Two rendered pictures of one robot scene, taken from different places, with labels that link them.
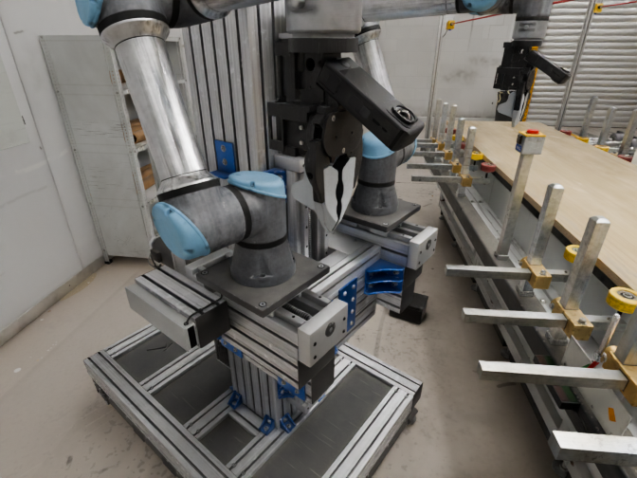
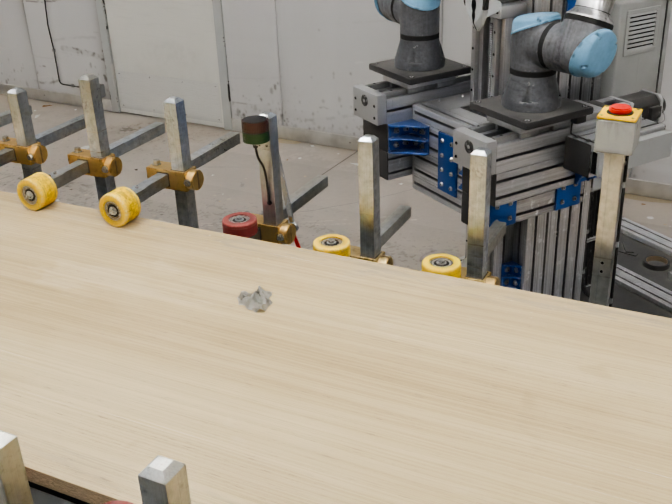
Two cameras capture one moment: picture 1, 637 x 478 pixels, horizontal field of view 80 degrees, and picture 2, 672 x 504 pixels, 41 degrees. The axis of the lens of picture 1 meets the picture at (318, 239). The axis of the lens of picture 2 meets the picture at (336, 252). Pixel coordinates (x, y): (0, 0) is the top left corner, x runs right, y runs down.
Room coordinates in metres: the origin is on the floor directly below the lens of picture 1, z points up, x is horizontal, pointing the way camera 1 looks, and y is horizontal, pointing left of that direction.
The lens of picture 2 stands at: (1.50, -2.43, 1.74)
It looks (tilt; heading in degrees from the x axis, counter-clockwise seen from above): 26 degrees down; 112
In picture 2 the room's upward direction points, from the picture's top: 2 degrees counter-clockwise
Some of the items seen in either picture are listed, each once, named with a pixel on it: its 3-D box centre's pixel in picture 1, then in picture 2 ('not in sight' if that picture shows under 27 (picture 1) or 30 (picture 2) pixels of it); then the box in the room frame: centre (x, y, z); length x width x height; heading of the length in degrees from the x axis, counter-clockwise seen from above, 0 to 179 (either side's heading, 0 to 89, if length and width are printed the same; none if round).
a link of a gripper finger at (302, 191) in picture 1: (311, 195); not in sight; (0.43, 0.01, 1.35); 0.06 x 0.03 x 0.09; 51
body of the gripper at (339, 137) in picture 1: (317, 100); not in sight; (0.44, 0.00, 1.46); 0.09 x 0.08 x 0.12; 51
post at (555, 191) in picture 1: (536, 250); (477, 255); (1.15, -0.75, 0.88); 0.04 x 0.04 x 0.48; 85
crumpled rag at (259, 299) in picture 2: not in sight; (254, 296); (0.80, -1.11, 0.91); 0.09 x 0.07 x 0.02; 119
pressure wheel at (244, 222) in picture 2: not in sight; (241, 239); (0.60, -0.78, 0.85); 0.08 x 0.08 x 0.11
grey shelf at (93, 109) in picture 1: (143, 150); not in sight; (2.93, 1.35, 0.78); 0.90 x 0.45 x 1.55; 171
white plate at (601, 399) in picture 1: (591, 385); not in sight; (0.68, -0.68, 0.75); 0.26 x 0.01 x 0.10; 175
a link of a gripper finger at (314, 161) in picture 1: (322, 162); not in sight; (0.41, 0.00, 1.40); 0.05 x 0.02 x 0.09; 141
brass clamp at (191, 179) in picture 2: not in sight; (175, 176); (0.38, -0.68, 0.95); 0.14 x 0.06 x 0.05; 175
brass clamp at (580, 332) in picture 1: (570, 317); (361, 262); (0.88, -0.72, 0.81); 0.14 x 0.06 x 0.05; 175
